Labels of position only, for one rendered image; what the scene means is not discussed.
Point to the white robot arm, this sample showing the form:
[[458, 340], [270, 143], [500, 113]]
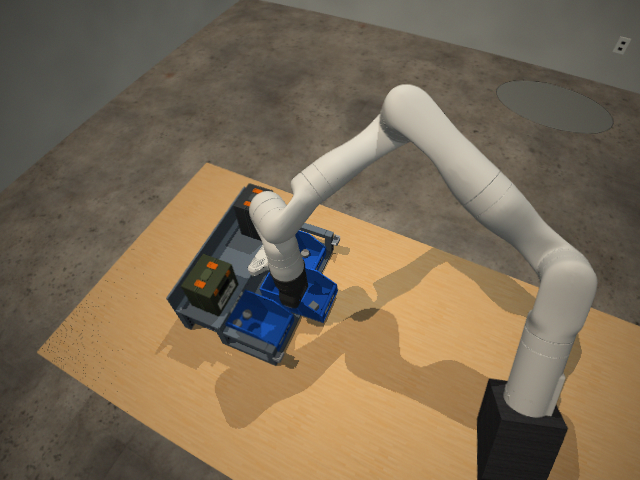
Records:
[[568, 283]]

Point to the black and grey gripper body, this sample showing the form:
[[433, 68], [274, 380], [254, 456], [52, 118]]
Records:
[[288, 280]]

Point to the blue bin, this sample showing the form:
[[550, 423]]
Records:
[[269, 319], [316, 249], [320, 289]]

